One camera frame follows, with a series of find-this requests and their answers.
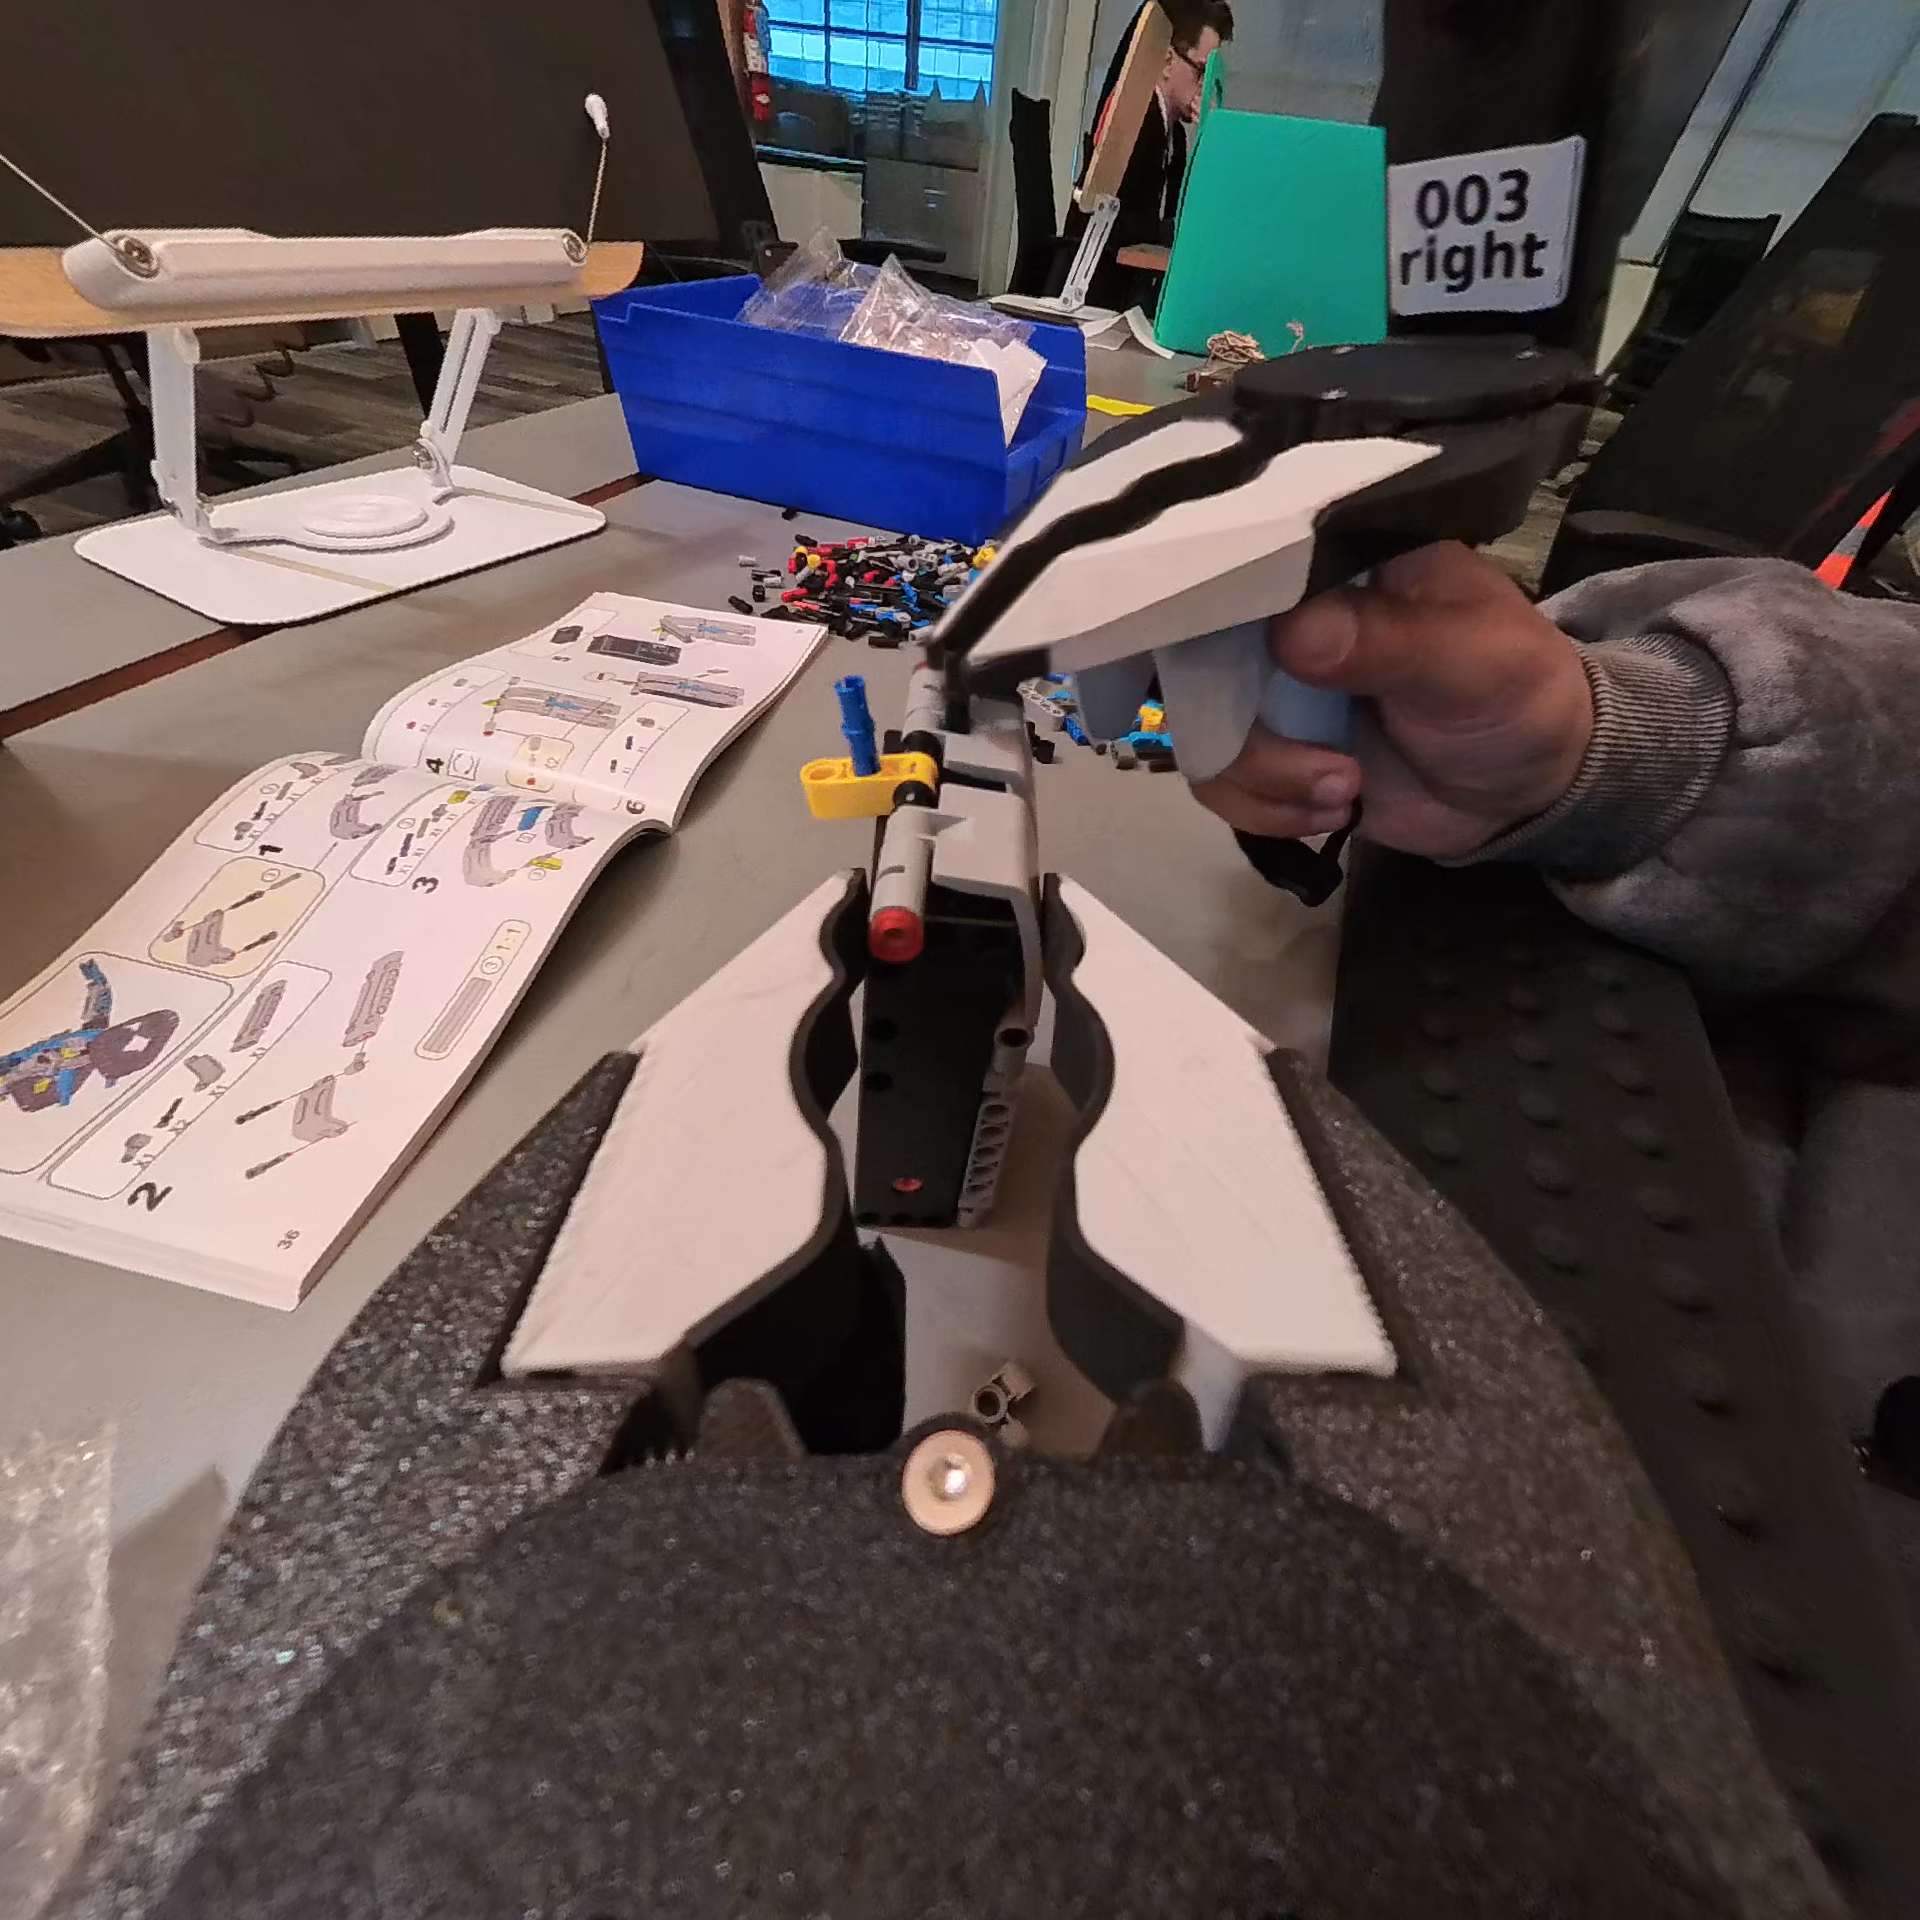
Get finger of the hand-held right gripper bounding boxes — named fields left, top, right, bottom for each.
left=921, top=443, right=1447, bottom=677
left=933, top=404, right=1279, bottom=644

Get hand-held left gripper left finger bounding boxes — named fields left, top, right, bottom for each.
left=498, top=867, right=877, bottom=1411

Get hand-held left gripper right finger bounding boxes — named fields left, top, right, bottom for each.
left=1044, top=878, right=1401, bottom=1454

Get pile of small toy pieces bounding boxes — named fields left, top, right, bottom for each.
left=733, top=528, right=1197, bottom=778

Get grey black toy brick assembly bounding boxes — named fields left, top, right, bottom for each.
left=796, top=647, right=1055, bottom=1233

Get person's right forearm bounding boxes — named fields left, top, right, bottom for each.
left=1476, top=556, right=1920, bottom=1039

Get person's right hand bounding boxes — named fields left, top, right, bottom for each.
left=1192, top=536, right=1593, bottom=867

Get green plastic bin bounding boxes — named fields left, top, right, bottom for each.
left=1152, top=51, right=1392, bottom=362

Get clear plastic bags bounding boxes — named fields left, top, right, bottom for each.
left=733, top=227, right=1052, bottom=443

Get instruction booklet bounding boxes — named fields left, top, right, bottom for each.
left=0, top=586, right=832, bottom=1308

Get blue plastic bin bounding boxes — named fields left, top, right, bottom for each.
left=589, top=271, right=1090, bottom=549

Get white stand with wooden board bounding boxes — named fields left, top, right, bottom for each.
left=987, top=0, right=1197, bottom=322
left=0, top=223, right=650, bottom=631

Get clear plastic bag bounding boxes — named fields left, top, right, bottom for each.
left=0, top=1419, right=124, bottom=1920

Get dark panel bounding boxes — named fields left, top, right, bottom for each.
left=0, top=0, right=722, bottom=256

